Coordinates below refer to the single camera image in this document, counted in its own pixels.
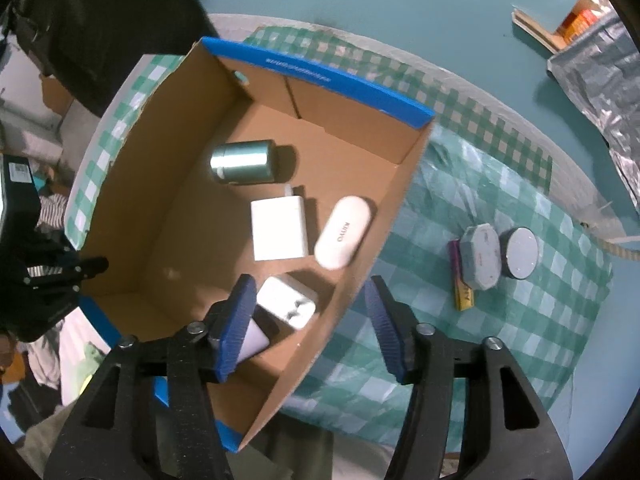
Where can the orange packet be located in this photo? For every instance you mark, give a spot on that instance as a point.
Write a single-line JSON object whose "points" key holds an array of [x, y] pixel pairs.
{"points": [[577, 20]]}

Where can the green metal tin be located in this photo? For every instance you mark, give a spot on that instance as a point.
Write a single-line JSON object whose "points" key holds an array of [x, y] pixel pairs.
{"points": [[245, 162]]}

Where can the grey octagonal container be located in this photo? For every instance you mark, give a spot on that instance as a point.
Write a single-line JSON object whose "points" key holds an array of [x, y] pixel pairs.
{"points": [[481, 257]]}

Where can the cardboard box with blue rim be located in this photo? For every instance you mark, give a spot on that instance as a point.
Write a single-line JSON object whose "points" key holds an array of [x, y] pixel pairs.
{"points": [[200, 240]]}

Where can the yellow purple packet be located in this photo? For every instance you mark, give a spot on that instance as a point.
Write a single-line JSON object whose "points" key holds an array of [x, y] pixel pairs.
{"points": [[462, 297]]}

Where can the white charger with prongs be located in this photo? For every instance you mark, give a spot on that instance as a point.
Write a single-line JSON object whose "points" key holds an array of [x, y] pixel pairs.
{"points": [[285, 302]]}

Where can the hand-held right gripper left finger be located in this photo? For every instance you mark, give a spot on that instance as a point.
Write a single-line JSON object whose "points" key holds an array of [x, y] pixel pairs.
{"points": [[235, 330]]}

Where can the green checked tablecloth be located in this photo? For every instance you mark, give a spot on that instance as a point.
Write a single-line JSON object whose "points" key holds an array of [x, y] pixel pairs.
{"points": [[490, 350]]}

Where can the dark furniture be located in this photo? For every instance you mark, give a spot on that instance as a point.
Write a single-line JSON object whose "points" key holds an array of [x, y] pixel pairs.
{"points": [[125, 25]]}

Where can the open cardboard carton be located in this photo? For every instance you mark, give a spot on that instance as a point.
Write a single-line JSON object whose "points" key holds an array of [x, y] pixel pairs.
{"points": [[537, 30]]}

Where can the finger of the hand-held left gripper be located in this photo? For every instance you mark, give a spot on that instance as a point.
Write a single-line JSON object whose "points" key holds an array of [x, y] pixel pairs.
{"points": [[92, 266]]}

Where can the silver foil bag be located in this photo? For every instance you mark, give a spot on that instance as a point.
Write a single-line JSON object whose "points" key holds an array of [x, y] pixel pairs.
{"points": [[607, 85]]}

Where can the striped cloth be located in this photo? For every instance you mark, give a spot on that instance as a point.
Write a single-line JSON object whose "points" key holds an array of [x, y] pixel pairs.
{"points": [[52, 212]]}

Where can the white power bank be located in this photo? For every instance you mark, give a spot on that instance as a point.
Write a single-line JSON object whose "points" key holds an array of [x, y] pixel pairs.
{"points": [[254, 344]]}

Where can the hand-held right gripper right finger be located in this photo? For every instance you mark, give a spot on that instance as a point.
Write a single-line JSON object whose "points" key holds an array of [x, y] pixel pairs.
{"points": [[382, 332]]}

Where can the white oval case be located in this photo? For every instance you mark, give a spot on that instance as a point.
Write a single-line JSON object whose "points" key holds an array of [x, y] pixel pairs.
{"points": [[344, 232]]}

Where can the round black tin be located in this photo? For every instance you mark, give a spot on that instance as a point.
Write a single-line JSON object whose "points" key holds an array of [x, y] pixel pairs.
{"points": [[521, 252]]}

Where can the white square charger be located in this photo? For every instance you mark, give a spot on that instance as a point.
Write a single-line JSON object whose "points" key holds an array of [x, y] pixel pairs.
{"points": [[277, 227]]}

